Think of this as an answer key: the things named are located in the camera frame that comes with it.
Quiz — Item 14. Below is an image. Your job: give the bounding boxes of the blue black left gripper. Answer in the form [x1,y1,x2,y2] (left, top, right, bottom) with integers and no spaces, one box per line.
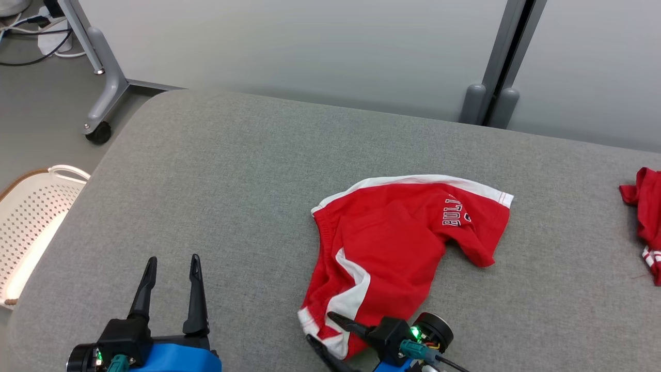
[128,254,223,372]

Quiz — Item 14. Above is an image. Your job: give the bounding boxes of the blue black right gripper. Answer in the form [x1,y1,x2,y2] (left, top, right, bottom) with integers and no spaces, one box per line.
[306,311,414,372]

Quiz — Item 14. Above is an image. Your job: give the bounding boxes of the red shorts with white stripe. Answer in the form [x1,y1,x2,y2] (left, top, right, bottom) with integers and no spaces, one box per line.
[298,175,514,361]

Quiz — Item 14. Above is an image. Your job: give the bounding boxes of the red jersey with white trim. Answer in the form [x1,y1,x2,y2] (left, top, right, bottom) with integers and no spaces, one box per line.
[619,167,661,286]

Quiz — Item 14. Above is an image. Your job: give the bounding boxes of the white perforated laundry basket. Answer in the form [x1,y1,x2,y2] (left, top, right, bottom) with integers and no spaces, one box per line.
[0,164,91,309]

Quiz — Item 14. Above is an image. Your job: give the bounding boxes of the black caster wheel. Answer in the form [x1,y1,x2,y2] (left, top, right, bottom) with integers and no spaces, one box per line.
[85,121,112,145]

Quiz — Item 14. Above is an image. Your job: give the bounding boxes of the grey partition end leg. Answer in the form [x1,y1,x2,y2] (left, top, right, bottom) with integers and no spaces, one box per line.
[57,0,184,136]

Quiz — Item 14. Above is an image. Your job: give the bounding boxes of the white power strip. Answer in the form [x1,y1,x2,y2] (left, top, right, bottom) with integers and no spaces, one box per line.
[37,20,73,55]

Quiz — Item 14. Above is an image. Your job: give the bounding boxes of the white sneaker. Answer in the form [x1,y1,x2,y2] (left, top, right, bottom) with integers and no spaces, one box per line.
[0,0,32,17]

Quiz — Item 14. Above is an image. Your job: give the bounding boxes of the black floor cable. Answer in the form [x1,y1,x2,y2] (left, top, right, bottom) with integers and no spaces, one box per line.
[0,28,73,67]

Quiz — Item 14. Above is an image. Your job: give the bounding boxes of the white floor cable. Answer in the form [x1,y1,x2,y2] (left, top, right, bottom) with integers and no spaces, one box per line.
[0,14,86,58]

